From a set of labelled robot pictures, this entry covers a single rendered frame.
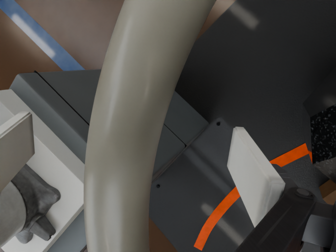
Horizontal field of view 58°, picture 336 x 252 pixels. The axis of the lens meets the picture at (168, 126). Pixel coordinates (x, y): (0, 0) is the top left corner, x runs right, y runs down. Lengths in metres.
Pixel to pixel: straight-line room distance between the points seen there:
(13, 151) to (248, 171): 0.13
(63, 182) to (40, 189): 0.05
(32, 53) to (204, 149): 1.08
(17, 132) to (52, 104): 0.57
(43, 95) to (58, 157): 0.16
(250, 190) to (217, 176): 1.30
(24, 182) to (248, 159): 0.61
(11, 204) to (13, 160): 0.51
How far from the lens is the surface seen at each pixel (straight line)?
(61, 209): 0.75
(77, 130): 0.73
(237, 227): 1.56
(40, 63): 1.83
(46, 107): 0.76
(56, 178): 0.72
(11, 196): 0.70
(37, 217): 0.76
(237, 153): 0.19
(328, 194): 1.35
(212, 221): 1.57
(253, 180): 0.16
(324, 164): 0.81
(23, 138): 0.20
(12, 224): 0.70
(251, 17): 1.36
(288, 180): 0.16
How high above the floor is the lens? 1.36
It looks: 67 degrees down
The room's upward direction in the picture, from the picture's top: 121 degrees counter-clockwise
